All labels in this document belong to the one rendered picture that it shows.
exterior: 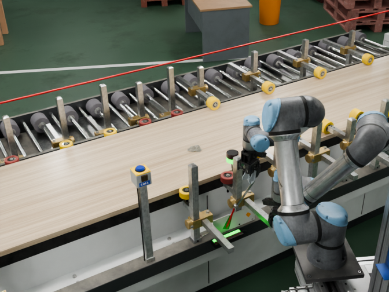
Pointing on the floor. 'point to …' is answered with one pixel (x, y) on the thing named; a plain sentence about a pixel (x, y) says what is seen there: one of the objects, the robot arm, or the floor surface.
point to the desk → (220, 26)
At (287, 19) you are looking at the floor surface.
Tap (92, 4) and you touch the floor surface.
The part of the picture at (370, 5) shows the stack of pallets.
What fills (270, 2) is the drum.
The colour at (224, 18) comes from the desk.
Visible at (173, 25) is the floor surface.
